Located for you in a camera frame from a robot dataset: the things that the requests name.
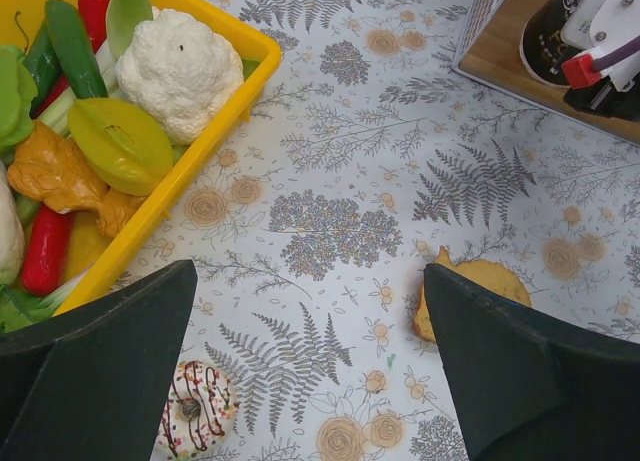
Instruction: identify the white cauliflower toy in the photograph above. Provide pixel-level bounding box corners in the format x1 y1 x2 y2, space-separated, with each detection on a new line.
116 8 244 145

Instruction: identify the dark paper roll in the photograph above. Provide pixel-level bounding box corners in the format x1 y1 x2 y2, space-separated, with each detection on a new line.
519 0 593 88

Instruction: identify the yellow green pepper toy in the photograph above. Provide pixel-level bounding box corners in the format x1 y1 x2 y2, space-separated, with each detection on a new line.
67 98 173 197

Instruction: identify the orange ginger root toy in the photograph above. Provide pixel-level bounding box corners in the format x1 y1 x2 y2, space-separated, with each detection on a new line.
8 121 146 238

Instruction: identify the red chili pepper toy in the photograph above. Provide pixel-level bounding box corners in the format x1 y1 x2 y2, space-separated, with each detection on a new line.
77 0 110 53

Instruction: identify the red sausage toy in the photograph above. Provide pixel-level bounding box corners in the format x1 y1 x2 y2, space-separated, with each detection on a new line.
21 204 74 297

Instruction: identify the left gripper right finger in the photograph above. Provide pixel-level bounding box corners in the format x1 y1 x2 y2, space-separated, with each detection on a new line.
424 264 639 460

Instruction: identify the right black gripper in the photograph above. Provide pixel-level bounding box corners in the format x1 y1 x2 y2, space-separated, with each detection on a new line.
563 74 639 120

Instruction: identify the white wire wooden shelf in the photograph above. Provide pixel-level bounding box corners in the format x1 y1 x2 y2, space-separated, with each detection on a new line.
451 0 640 145

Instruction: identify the yellow plastic bin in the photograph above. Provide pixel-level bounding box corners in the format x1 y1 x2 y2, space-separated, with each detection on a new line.
1 0 281 316

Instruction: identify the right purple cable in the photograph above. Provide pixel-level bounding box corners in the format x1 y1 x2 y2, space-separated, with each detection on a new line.
597 38 640 75

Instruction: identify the green cucumber toy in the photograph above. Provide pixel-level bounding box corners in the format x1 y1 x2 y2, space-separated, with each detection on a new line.
45 0 108 99

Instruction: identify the cat shaped bread slice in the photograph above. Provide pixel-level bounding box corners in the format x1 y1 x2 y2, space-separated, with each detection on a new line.
410 245 534 343

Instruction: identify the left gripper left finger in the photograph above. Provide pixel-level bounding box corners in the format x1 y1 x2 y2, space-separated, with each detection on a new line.
1 260 197 460

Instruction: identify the floral table mat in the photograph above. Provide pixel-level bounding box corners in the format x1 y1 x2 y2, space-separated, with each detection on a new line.
119 0 639 460

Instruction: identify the white garlic toy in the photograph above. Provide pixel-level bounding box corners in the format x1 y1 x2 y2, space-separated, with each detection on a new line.
0 164 25 285

